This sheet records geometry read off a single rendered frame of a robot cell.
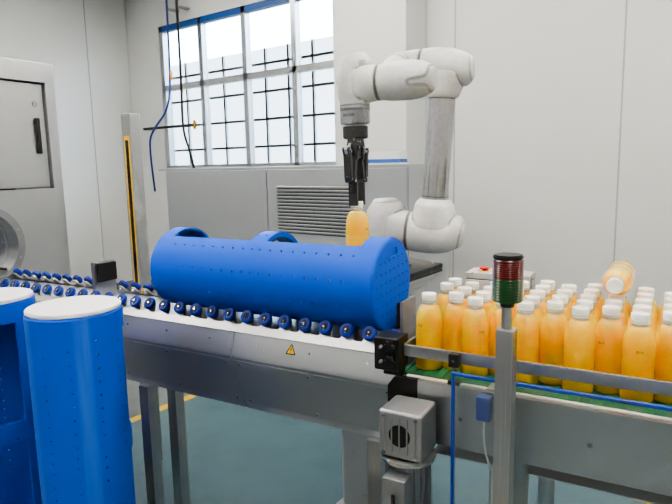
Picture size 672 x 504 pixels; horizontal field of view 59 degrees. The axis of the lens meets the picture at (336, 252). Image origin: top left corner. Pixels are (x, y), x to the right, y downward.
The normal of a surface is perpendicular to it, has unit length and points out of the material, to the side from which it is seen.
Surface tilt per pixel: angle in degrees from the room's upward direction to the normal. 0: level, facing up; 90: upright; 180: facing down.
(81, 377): 90
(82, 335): 90
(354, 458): 90
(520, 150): 90
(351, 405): 109
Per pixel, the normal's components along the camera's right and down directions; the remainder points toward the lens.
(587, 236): -0.60, 0.13
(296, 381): -0.46, 0.46
